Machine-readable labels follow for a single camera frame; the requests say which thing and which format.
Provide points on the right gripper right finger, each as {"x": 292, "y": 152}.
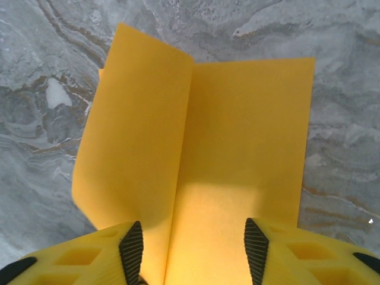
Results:
{"x": 302, "y": 261}

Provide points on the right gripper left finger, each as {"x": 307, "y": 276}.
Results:
{"x": 74, "y": 261}

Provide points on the orange square paper sheet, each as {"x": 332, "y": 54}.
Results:
{"x": 207, "y": 133}

